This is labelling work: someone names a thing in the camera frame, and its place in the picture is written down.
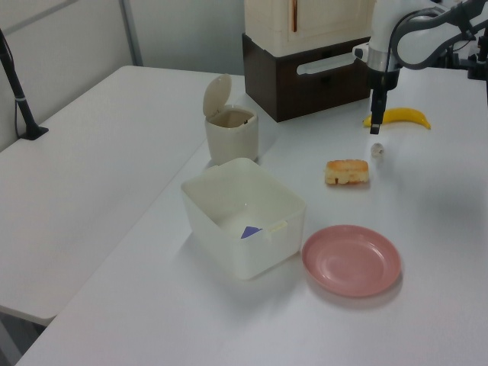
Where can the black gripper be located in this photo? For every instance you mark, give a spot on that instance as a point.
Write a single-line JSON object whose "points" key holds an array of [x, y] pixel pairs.
{"points": [[383, 80]]}

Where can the black camera stand pole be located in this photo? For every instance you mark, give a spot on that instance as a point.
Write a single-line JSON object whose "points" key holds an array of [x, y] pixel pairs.
{"points": [[21, 103]]}

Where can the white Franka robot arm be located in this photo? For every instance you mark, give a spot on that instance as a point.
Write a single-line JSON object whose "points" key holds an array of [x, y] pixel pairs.
{"points": [[419, 38]]}

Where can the toy bread slice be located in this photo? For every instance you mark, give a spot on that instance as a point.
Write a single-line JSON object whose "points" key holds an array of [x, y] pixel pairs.
{"points": [[347, 171]]}

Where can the pink plastic plate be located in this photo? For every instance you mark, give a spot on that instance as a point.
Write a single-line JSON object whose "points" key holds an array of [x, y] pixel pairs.
{"points": [[350, 263]]}

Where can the white plastic storage bin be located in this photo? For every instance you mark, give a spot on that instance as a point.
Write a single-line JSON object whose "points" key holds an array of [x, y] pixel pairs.
{"points": [[267, 251]]}

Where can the grey partition post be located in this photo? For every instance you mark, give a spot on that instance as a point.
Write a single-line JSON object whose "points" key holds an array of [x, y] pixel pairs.
{"points": [[131, 34]]}

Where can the black clamp mount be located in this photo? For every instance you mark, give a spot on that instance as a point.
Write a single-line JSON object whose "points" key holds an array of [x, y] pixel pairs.
{"points": [[478, 61]]}

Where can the purple card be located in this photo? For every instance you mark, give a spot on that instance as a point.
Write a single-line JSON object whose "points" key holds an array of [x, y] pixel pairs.
{"points": [[249, 232]]}

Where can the small paper ball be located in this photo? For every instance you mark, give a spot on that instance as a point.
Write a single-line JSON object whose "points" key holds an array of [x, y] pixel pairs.
{"points": [[377, 149]]}

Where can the cream trash can with lid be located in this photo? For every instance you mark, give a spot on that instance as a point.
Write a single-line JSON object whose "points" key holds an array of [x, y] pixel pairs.
{"points": [[232, 143]]}

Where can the yellow toy banana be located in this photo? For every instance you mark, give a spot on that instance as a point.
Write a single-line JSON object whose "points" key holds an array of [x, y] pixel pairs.
{"points": [[404, 115]]}

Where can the dark brown drawer box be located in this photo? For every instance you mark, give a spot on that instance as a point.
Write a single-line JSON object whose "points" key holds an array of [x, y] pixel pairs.
{"points": [[305, 91]]}

